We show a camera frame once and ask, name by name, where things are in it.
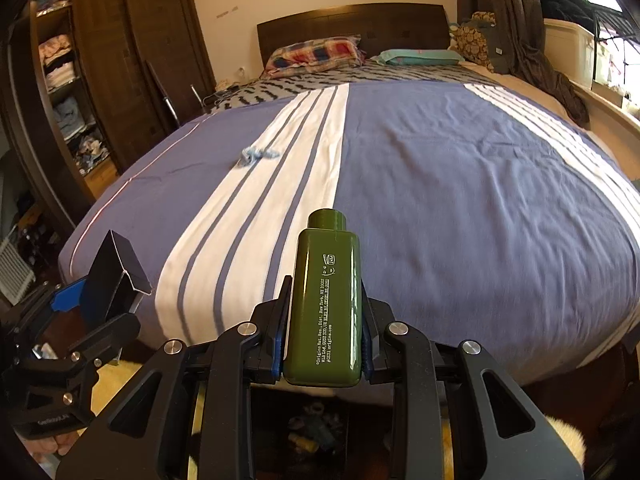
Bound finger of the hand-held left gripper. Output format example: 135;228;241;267
47;311;142;378
7;281;90;346

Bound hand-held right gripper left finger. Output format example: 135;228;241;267
55;275;293;480

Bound dark green cushion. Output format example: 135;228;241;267
482;22;513;73

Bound blue hair scrunchie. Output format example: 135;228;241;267
235;146;281;168

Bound cream fluffy rug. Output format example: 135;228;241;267
75;360;588;480

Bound teal pillow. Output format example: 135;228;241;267
370;49;466;67

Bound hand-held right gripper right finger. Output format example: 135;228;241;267
360;282;586;480

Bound brown curtain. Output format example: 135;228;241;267
467;0;591;126

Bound plaid pillow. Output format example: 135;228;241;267
262;35;366;78

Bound stacks of folded clothes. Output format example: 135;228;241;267
37;35;108;176

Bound dark wooden headboard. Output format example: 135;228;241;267
256;3;451;78

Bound white slatted rack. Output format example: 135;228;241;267
0;237;37;306

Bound dark wooden wardrobe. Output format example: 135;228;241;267
10;0;216;211

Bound round patterned cushion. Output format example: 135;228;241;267
457;11;498;73

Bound zebra pattern blanket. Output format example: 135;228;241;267
210;62;496;111

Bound person's left hand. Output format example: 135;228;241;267
42;429;84;457

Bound black folding rack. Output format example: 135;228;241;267
590;2;640;106

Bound black cardboard box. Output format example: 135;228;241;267
80;230;153;326

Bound white storage box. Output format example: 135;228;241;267
542;18;601;88

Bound green plastic bottle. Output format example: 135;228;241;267
282;208;362;388

